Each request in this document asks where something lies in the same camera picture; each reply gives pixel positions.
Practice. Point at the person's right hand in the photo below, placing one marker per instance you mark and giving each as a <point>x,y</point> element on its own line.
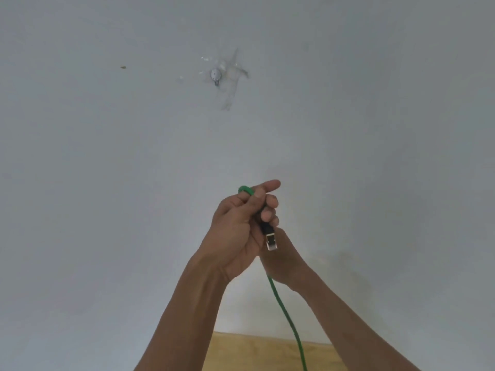
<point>286,262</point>

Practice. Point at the person's left hand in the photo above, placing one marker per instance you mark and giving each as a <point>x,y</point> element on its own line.
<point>232,235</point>

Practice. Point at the person's left forearm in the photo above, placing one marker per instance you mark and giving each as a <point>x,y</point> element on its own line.
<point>181,324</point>

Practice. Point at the person's right forearm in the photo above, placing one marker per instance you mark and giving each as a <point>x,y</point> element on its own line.
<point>348,328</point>

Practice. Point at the taped wall hook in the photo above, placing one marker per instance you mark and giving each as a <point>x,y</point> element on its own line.
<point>231,98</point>

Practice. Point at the metal wall hook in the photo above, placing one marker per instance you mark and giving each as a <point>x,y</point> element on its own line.
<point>215,75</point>

